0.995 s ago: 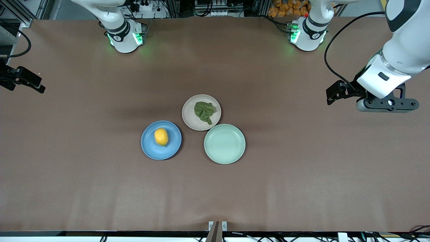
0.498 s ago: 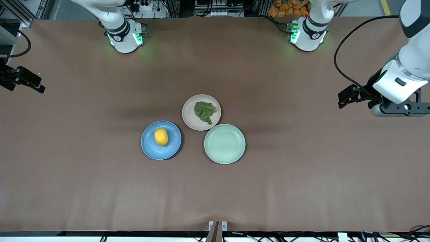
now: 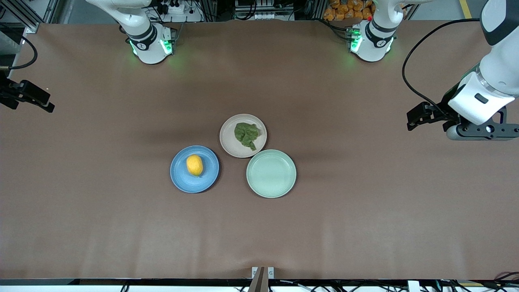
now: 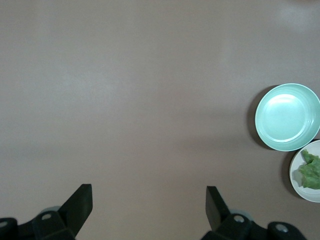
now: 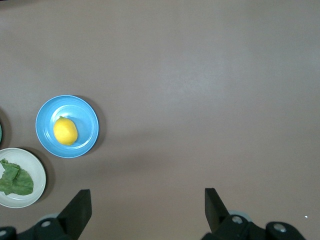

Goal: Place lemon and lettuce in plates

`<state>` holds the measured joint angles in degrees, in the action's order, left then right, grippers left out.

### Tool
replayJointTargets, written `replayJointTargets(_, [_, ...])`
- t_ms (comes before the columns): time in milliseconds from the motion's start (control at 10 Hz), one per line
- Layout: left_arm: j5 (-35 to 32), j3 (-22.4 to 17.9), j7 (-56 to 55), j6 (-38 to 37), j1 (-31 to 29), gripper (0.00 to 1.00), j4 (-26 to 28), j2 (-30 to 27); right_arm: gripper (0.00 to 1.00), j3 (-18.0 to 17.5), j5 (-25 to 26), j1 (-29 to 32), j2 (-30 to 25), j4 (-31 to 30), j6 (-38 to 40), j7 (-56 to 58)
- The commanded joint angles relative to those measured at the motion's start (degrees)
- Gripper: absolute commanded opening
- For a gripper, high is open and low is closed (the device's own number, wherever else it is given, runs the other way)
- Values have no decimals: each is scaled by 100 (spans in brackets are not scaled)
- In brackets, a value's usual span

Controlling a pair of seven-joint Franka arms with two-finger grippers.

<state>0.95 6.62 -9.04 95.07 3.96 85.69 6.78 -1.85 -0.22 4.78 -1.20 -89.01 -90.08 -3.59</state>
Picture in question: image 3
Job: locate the aluminium frame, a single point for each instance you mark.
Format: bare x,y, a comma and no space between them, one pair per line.
31,27

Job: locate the blue plate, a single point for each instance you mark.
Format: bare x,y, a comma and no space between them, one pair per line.
180,174

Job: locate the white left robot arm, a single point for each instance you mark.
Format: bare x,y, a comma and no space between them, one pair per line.
498,69

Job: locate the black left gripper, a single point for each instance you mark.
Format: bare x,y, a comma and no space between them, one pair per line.
443,111

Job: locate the pale green plate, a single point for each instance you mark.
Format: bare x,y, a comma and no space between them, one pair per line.
271,173

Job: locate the beige plate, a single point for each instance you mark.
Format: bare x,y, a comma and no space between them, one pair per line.
229,142

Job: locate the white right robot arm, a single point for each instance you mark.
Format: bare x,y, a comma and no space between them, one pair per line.
148,50

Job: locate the metal bracket with wedge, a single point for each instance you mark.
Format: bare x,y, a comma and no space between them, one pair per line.
261,280

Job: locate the white power strip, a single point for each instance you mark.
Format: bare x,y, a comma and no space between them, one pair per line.
174,8

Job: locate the white electronics unit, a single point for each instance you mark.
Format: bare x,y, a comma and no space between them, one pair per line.
263,12

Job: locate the yellow lemon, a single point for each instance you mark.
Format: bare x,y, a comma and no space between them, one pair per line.
194,165

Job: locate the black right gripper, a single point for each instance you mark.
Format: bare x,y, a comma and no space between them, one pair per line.
9,94

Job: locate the green lettuce leaf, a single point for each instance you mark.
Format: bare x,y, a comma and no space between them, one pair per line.
246,134

